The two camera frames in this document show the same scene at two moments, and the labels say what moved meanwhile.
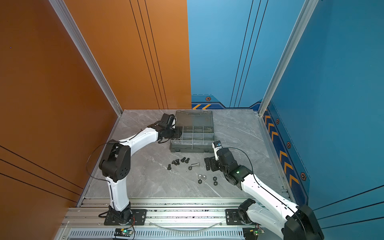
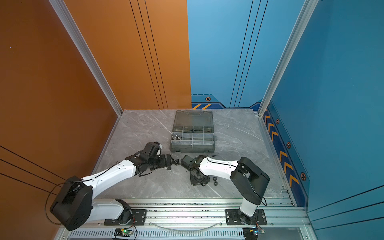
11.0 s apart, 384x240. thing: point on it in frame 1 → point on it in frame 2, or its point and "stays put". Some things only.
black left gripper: [178, 134] → [165, 163]
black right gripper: [213, 162] → [203, 182]
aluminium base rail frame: [166, 219] stays put
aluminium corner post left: [78, 39] stays put
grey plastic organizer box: [198, 133] stays put
